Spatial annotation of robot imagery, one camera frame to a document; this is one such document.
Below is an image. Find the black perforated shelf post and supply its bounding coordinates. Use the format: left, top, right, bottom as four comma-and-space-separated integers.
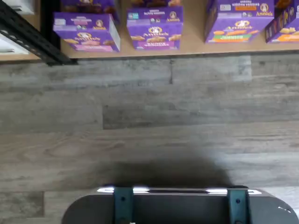
0, 0, 78, 66

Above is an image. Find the purple Annie's snack box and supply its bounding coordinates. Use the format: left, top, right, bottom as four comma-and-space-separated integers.
130, 0, 183, 9
60, 0, 120, 23

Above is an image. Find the teal bracket strap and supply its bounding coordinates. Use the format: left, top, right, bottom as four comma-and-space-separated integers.
113, 187, 135, 224
227, 188, 250, 224

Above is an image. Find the white snack carton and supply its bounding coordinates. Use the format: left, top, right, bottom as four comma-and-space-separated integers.
0, 32, 30, 55
0, 0, 35, 15

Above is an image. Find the purple box violet patch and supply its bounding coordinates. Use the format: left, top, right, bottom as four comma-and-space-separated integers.
127, 6, 185, 50

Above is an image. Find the purple box yellow patch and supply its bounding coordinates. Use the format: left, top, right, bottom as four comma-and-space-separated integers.
264, 0, 299, 44

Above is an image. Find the black rounded robot base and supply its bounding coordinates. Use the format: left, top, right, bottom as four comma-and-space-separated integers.
61, 186, 299, 224

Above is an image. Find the purple box green patch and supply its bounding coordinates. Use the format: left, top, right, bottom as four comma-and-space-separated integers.
204, 0, 276, 44

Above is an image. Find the tan shelf board under purple boxes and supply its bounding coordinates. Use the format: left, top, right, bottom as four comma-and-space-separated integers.
60, 0, 299, 59

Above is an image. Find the purple box pink patch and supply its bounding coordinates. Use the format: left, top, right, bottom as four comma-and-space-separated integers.
53, 12, 121, 52

